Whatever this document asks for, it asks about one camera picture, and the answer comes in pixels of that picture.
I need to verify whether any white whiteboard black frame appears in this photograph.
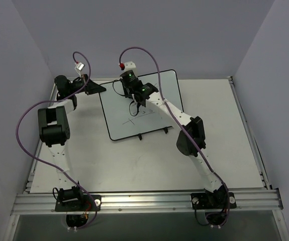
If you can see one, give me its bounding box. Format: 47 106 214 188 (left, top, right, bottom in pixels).
100 69 183 141

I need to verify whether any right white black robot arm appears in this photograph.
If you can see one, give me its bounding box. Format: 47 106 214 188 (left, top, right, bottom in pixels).
120 70 228 207

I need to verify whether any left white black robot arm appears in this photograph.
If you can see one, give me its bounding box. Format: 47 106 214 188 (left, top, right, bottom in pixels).
38 74 106 210

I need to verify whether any aluminium back rail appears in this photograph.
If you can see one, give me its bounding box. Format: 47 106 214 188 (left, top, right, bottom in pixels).
91 77 120 81

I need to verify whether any aluminium rail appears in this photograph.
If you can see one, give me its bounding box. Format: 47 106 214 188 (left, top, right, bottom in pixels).
91 77 120 81
11 189 283 215
24 141 42 194
228 76 272 190

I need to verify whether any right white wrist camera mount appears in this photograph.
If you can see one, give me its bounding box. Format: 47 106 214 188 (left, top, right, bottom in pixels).
119 61 136 71

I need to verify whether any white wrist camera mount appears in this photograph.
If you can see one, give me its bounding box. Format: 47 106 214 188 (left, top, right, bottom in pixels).
74 62 85 77
119 61 136 71

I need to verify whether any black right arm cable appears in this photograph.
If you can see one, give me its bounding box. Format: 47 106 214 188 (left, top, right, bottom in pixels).
112 79 127 97

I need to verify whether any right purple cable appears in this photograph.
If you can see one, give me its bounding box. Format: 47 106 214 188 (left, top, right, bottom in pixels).
119 47 230 219

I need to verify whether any purple cable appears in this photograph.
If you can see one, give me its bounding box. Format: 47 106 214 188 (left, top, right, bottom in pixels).
15 51 99 228
119 47 230 219

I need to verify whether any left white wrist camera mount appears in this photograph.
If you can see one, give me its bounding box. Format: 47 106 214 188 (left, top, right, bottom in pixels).
74 62 85 77

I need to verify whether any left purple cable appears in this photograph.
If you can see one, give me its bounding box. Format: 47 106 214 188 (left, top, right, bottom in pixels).
15 51 99 228

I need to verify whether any aluminium left side rail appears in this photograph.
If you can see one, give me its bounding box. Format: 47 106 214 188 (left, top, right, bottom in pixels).
24 141 42 194

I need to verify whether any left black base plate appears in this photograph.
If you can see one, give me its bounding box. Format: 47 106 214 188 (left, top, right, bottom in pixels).
54 194 102 212

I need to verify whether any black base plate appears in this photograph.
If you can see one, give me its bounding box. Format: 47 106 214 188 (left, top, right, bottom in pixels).
190 192 228 210
54 194 102 212

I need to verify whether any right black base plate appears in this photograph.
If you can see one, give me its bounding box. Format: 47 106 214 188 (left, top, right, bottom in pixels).
190 192 228 210

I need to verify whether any aluminium right side rail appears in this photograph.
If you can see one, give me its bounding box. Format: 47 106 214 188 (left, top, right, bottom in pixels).
228 76 272 190

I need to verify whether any aluminium front rail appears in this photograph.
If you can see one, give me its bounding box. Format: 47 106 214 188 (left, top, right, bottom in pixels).
11 189 283 215

